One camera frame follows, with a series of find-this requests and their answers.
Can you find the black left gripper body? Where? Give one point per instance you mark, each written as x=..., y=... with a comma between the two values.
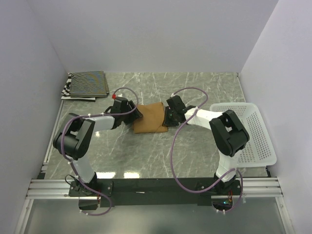
x=128, y=117

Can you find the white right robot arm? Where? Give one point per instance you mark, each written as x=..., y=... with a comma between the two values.
x=229, y=134

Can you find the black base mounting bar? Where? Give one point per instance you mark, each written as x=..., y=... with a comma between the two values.
x=171, y=198

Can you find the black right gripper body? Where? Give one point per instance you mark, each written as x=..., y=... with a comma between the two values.
x=170, y=119

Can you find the thin striped tank top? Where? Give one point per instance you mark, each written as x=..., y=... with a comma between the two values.
x=88, y=84

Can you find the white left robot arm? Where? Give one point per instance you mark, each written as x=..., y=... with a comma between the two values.
x=74, y=136

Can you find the wide striped tank top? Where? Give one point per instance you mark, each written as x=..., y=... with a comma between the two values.
x=65, y=94

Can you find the tan brown tank top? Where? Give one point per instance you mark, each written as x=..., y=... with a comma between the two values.
x=152, y=120

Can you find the aluminium frame rail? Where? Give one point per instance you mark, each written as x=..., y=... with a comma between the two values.
x=59, y=189

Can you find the white plastic laundry basket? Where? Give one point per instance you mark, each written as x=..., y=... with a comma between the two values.
x=259, y=151

